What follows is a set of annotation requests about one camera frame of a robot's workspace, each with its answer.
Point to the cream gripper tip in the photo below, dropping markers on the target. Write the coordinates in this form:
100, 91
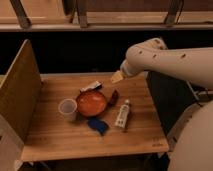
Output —
117, 76

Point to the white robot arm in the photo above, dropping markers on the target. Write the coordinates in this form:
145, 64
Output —
194, 149

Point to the dark red object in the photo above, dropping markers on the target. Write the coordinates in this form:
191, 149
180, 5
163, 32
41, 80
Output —
114, 98

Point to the orange bowl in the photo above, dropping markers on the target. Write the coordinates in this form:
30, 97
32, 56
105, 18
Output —
91, 103

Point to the white tube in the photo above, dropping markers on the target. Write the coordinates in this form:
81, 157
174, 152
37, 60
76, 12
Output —
122, 116

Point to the blue crumpled object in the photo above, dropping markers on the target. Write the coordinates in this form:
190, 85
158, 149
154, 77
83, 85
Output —
98, 125

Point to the clear plastic cup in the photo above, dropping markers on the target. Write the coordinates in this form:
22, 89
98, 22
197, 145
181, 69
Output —
68, 109

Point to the wooden side panel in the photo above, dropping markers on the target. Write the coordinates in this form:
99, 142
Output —
19, 91

